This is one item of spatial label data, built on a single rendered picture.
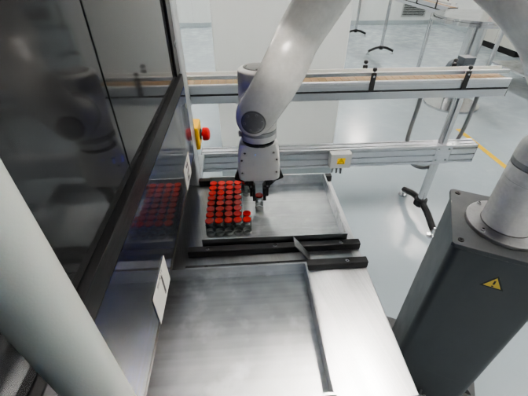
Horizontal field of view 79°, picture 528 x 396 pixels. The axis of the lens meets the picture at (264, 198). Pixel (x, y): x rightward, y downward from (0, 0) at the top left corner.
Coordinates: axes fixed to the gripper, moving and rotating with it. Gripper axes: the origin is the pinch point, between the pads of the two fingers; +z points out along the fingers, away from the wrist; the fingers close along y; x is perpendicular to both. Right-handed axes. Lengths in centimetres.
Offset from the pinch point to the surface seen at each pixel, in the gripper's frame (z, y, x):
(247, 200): 5.6, -3.2, 3.6
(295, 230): 5.6, 8.6, -9.5
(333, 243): 3.8, 16.4, -16.2
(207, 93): 5, -20, 88
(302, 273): 5.6, 8.0, -23.2
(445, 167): 94, 164, 150
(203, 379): 5.5, -11.8, -43.7
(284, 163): 47, 20, 90
